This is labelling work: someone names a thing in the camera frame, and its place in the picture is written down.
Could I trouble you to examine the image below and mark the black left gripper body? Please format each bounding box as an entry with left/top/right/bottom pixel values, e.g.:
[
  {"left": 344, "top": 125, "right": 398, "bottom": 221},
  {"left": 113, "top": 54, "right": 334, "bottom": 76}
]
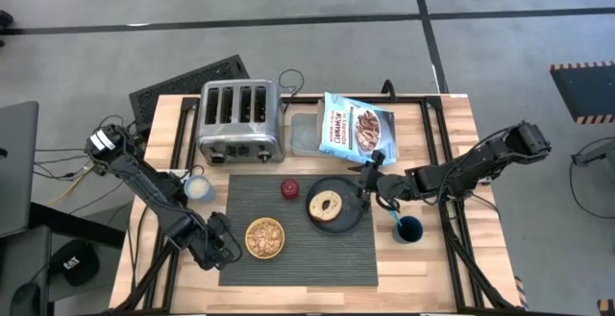
[{"left": 189, "top": 231, "right": 241, "bottom": 272}]

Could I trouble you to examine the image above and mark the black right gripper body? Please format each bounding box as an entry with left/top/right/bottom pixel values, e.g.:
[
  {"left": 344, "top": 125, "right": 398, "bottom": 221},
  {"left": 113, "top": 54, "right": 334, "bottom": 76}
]
[{"left": 359, "top": 161, "right": 414, "bottom": 201}]

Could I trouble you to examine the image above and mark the cinnamon squares cereal bag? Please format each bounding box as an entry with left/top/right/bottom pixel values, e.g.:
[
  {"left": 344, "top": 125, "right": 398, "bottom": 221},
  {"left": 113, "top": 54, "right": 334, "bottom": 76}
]
[{"left": 318, "top": 91, "right": 399, "bottom": 167}]

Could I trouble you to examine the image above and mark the bagel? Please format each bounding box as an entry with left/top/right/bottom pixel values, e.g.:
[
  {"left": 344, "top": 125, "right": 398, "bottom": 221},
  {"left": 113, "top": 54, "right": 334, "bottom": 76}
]
[{"left": 308, "top": 189, "right": 344, "bottom": 223}]

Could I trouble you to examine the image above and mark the light blue cup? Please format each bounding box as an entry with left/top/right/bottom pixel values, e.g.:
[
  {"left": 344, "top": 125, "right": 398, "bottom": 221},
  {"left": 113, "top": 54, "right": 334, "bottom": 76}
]
[{"left": 184, "top": 175, "right": 216, "bottom": 203}]

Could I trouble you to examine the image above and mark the red apple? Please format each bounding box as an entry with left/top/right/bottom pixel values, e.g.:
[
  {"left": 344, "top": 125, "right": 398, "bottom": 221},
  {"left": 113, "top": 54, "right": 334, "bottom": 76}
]
[{"left": 280, "top": 178, "right": 301, "bottom": 201}]

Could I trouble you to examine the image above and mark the black plate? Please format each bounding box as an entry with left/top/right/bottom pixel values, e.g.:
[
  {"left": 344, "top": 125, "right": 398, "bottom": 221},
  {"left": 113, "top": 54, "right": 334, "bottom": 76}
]
[{"left": 305, "top": 176, "right": 366, "bottom": 235}]

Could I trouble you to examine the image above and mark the teal spoon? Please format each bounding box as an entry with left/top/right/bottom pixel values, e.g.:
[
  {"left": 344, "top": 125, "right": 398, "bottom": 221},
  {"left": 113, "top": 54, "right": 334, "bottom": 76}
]
[{"left": 386, "top": 207, "right": 404, "bottom": 229}]

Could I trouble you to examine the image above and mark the dark blue cup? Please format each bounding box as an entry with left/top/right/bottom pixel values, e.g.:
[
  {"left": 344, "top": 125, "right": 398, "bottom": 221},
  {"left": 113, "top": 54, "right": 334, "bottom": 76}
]
[{"left": 392, "top": 214, "right": 425, "bottom": 245}]

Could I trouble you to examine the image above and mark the blue patterned bowl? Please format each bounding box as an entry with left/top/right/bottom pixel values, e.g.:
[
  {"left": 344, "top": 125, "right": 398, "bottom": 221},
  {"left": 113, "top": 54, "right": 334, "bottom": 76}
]
[{"left": 244, "top": 216, "right": 286, "bottom": 260}]

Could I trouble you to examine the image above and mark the pale plastic tray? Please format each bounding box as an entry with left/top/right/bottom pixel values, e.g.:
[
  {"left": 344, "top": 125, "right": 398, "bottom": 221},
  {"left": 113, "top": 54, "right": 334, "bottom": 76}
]
[{"left": 290, "top": 111, "right": 328, "bottom": 158}]

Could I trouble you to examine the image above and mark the grey woven placemat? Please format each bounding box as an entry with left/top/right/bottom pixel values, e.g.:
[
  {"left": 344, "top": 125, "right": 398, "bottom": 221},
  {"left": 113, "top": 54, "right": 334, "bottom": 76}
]
[{"left": 218, "top": 173, "right": 380, "bottom": 287}]

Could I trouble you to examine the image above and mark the silver four-slot toaster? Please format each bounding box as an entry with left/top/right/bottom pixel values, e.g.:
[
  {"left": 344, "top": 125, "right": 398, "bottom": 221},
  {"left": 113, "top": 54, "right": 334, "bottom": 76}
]
[{"left": 195, "top": 79, "right": 285, "bottom": 165}]

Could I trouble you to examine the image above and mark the black cap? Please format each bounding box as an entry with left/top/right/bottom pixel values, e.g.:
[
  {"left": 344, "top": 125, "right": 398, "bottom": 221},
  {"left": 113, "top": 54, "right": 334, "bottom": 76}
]
[{"left": 49, "top": 239, "right": 101, "bottom": 287}]

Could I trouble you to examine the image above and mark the black perforated floor mat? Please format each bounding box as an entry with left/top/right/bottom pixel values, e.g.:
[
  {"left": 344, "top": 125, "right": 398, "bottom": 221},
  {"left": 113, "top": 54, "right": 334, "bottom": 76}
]
[{"left": 128, "top": 54, "right": 251, "bottom": 128}]

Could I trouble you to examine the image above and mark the black computer mouse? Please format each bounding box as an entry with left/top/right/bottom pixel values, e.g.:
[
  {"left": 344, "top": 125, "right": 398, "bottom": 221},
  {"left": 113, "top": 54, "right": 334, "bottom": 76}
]
[{"left": 9, "top": 281, "right": 42, "bottom": 316}]

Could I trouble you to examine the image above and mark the grey metal stand leg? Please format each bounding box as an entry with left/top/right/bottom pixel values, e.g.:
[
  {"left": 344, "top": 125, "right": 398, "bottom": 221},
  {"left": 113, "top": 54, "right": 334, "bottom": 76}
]
[{"left": 570, "top": 137, "right": 615, "bottom": 168}]

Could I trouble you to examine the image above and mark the grey laptop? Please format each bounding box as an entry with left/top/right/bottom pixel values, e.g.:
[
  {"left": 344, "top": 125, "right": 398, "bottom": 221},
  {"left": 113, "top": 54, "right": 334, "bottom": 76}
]
[{"left": 0, "top": 100, "right": 39, "bottom": 238}]

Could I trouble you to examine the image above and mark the hazard-striped black platform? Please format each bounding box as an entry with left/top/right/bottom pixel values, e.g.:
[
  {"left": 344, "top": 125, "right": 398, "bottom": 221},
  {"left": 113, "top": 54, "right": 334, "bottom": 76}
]
[{"left": 549, "top": 60, "right": 615, "bottom": 125}]

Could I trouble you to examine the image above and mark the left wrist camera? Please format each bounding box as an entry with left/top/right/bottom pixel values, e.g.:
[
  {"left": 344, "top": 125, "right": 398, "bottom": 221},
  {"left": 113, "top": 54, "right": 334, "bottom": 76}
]
[{"left": 207, "top": 211, "right": 234, "bottom": 240}]

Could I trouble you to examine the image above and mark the black aluminium table frame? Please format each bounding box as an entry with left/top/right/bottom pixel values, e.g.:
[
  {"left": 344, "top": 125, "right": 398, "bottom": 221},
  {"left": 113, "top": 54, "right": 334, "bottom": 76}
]
[{"left": 112, "top": 93, "right": 525, "bottom": 316}]

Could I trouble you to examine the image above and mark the black toaster cable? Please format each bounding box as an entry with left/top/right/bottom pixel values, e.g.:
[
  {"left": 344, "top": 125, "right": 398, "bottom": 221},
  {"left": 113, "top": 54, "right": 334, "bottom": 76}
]
[{"left": 278, "top": 68, "right": 306, "bottom": 113}]

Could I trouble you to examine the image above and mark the yellow cable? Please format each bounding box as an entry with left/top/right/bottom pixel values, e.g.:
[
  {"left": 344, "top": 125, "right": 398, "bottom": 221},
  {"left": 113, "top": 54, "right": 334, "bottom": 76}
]
[{"left": 45, "top": 164, "right": 93, "bottom": 207}]

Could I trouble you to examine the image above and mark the black floor cable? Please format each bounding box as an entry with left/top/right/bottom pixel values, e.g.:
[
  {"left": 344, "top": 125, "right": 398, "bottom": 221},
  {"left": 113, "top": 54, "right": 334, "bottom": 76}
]
[{"left": 568, "top": 135, "right": 615, "bottom": 221}]

